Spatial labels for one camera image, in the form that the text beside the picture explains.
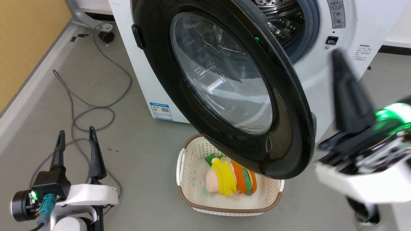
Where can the white washing machine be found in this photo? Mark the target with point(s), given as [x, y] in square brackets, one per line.
[151, 80]

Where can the colourful plush doll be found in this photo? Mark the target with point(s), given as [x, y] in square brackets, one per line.
[224, 178]

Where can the grey stand base with caster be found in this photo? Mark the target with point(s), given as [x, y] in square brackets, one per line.
[80, 16]

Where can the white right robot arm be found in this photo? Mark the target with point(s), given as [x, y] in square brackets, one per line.
[379, 186]

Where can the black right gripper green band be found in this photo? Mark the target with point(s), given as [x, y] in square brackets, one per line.
[369, 144]

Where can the white laundry basket brown rim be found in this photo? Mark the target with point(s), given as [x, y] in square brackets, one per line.
[192, 166]

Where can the blue energy label sticker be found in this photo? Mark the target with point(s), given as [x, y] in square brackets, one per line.
[161, 111]

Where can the black round glass washer door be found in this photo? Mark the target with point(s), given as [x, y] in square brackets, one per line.
[167, 80]

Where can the grey instruction sticker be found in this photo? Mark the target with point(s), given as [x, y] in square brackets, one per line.
[336, 12]

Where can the grey rubber door gasket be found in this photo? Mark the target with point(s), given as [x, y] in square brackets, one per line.
[310, 29]

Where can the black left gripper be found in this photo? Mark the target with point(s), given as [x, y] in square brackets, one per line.
[51, 183]

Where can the steel washer drum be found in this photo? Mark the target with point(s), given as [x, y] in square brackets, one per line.
[285, 22]

